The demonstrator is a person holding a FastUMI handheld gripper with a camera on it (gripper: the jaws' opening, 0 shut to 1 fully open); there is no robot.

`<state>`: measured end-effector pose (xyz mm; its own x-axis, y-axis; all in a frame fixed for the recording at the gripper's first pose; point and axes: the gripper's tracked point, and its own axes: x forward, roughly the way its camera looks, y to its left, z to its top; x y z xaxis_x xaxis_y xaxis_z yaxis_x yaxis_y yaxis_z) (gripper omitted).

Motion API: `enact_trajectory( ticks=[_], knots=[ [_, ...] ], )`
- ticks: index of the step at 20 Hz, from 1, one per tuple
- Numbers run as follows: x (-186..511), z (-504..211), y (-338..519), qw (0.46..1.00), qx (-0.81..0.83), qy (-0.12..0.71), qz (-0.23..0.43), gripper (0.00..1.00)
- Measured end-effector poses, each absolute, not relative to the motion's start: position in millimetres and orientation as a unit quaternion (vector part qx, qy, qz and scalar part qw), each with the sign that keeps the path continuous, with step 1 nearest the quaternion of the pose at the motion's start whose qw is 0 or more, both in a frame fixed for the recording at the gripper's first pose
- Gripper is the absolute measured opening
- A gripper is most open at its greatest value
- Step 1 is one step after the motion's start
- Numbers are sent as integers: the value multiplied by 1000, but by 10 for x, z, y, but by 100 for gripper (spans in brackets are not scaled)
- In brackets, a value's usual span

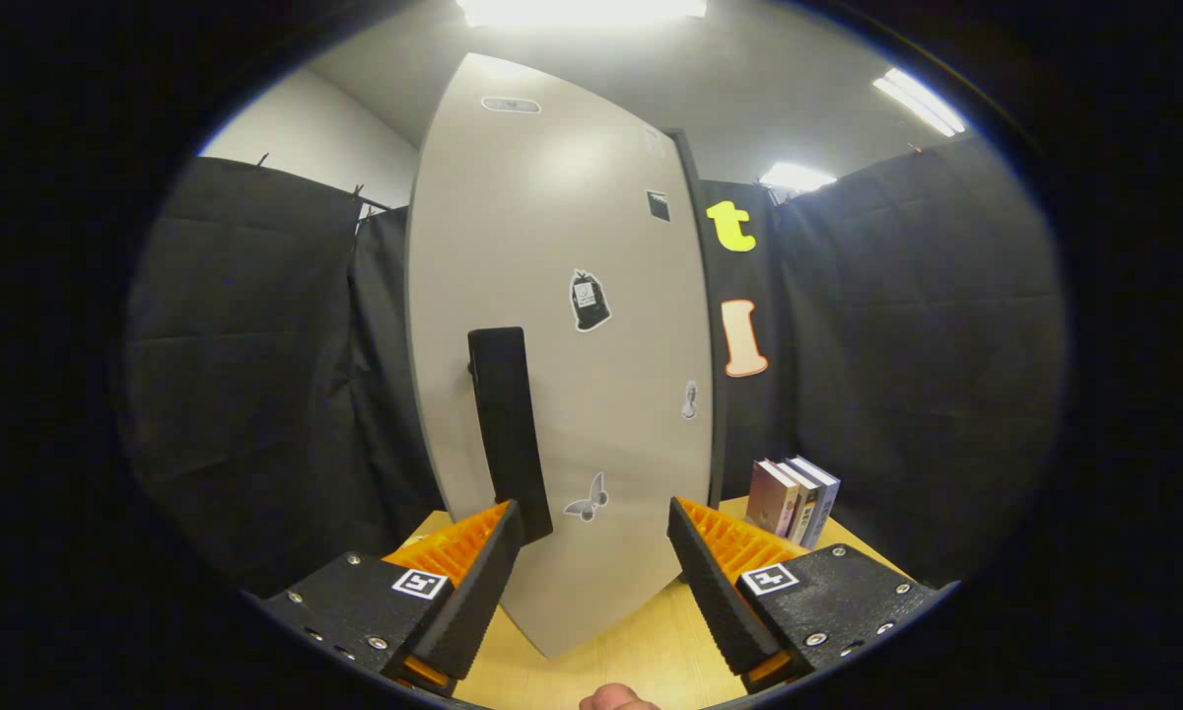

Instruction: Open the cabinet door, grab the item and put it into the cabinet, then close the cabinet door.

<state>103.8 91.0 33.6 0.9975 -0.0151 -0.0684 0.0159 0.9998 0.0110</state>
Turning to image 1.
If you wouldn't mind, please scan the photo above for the blue grey book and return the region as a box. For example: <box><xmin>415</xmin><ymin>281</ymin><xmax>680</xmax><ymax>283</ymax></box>
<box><xmin>789</xmin><ymin>456</ymin><xmax>841</xmax><ymax>550</ymax></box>

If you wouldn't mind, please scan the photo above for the grey cabinet body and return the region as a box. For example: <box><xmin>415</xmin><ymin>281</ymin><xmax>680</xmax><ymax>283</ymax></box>
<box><xmin>663</xmin><ymin>126</ymin><xmax>732</xmax><ymax>511</ymax></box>

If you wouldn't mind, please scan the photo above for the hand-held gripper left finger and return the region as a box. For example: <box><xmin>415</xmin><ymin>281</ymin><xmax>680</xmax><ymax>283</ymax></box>
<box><xmin>256</xmin><ymin>499</ymin><xmax>526</xmax><ymax>696</ymax></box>

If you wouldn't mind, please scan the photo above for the small ceiling light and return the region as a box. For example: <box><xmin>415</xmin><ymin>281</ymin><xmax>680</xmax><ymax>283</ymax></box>
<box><xmin>759</xmin><ymin>162</ymin><xmax>837</xmax><ymax>192</ymax></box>

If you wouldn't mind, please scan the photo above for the black door handle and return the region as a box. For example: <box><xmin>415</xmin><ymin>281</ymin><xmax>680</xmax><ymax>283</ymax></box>
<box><xmin>467</xmin><ymin>326</ymin><xmax>554</xmax><ymax>544</ymax></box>

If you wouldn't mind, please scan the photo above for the beige cabinet door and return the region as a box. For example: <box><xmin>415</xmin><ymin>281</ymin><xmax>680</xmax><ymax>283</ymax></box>
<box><xmin>404</xmin><ymin>52</ymin><xmax>716</xmax><ymax>659</ymax></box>

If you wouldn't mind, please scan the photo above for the beige book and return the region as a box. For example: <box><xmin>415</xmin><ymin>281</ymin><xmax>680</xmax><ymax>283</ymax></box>
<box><xmin>777</xmin><ymin>460</ymin><xmax>821</xmax><ymax>545</ymax></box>

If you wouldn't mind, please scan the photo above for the long ceiling light strip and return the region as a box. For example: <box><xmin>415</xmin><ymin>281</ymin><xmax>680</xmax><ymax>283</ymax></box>
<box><xmin>872</xmin><ymin>67</ymin><xmax>967</xmax><ymax>137</ymax></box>

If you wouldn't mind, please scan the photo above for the black backdrop cloth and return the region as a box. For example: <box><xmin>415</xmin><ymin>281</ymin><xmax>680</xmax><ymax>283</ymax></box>
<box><xmin>123</xmin><ymin>136</ymin><xmax>1071</xmax><ymax>593</ymax></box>

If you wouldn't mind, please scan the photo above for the large ceiling light panel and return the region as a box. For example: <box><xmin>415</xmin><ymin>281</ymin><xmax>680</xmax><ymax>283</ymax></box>
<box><xmin>456</xmin><ymin>0</ymin><xmax>708</xmax><ymax>29</ymax></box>

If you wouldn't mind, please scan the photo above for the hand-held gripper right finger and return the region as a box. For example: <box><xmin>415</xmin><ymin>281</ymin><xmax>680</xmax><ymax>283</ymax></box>
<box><xmin>666</xmin><ymin>496</ymin><xmax>959</xmax><ymax>693</ymax></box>

